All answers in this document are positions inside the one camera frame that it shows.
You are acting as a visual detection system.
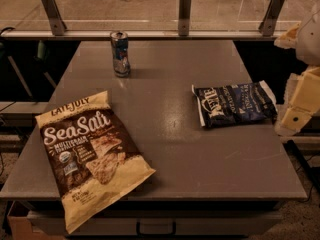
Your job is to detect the dark blue Kettle chips bag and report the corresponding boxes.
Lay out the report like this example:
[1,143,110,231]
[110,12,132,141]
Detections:
[192,81,277,128]

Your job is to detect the Late July chips bag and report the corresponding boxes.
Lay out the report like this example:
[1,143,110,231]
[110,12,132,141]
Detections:
[36,91,155,233]

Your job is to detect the Red Bull can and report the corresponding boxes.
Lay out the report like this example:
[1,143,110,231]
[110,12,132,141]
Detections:
[110,31,131,77]

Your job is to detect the cardboard box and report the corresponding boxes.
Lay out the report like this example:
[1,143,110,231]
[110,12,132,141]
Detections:
[7,202,66,240]

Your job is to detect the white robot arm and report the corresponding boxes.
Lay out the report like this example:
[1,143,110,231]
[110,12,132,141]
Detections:
[274,3,320,136]

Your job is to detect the left metal railing bracket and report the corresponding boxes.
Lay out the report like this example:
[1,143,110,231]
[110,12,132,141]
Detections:
[41,0,66,36]

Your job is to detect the middle metal railing bracket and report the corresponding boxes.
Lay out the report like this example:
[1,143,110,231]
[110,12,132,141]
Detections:
[178,0,192,36]

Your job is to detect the right metal railing bracket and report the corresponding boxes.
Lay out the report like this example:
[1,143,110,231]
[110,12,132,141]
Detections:
[259,0,285,37]

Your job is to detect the metal railing bracket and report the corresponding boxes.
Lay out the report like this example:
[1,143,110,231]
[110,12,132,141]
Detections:
[259,0,285,37]
[41,0,66,36]
[178,0,192,36]

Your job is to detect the grey drawer under table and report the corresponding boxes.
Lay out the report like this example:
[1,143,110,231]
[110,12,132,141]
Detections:
[27,210,282,237]

